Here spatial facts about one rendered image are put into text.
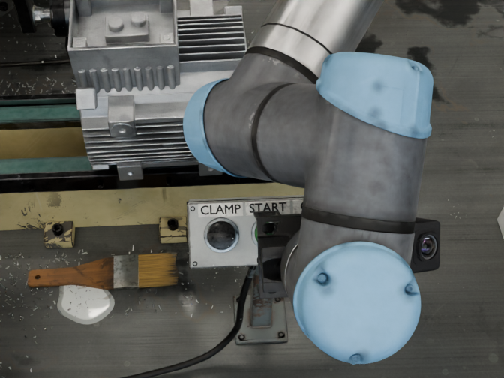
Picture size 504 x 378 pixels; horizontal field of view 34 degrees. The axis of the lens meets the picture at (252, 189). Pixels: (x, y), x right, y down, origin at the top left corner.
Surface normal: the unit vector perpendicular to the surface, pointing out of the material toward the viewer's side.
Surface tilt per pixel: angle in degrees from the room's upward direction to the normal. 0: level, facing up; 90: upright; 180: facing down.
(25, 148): 90
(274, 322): 0
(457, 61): 0
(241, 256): 37
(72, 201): 90
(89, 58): 90
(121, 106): 0
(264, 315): 90
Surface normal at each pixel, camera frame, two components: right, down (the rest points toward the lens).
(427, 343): 0.02, -0.55
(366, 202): -0.02, 0.07
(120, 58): 0.08, 0.83
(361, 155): -0.29, 0.03
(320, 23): 0.28, -0.10
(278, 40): -0.33, -0.43
